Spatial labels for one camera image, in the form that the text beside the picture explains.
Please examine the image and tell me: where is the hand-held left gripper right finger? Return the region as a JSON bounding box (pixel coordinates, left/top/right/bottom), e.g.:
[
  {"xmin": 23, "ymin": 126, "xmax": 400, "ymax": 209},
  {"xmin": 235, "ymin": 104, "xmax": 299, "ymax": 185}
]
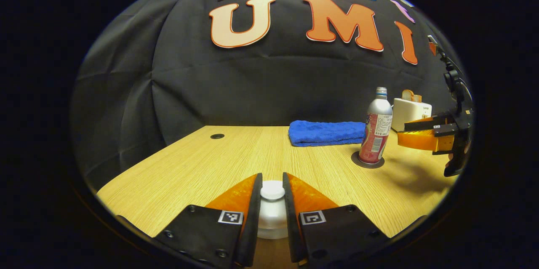
[{"xmin": 282, "ymin": 172, "xmax": 390, "ymax": 267}]

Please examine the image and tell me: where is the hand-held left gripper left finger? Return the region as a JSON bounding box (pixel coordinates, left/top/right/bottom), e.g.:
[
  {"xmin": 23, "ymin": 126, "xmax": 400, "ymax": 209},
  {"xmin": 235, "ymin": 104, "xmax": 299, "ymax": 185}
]
[{"xmin": 154, "ymin": 172, "xmax": 264, "ymax": 267}]

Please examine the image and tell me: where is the silver water bottle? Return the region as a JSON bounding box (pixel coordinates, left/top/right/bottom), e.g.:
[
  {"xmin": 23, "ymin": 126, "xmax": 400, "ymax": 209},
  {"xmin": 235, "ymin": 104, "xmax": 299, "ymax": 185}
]
[{"xmin": 359, "ymin": 87, "xmax": 393, "ymax": 164}]

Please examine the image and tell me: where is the dark round coaster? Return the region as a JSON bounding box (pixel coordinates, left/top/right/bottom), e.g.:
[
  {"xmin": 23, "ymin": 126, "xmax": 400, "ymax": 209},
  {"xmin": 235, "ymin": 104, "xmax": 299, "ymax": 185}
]
[{"xmin": 351, "ymin": 151, "xmax": 385, "ymax": 169}]

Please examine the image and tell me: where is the white toaster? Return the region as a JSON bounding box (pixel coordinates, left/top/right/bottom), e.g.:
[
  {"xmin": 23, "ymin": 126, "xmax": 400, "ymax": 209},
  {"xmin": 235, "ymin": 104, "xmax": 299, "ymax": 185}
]
[{"xmin": 391, "ymin": 98, "xmax": 432, "ymax": 132}]

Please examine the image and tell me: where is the blue towel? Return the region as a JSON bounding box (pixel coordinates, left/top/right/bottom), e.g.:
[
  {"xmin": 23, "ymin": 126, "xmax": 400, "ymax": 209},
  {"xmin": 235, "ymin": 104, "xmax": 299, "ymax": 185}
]
[{"xmin": 288, "ymin": 120, "xmax": 367, "ymax": 147}]

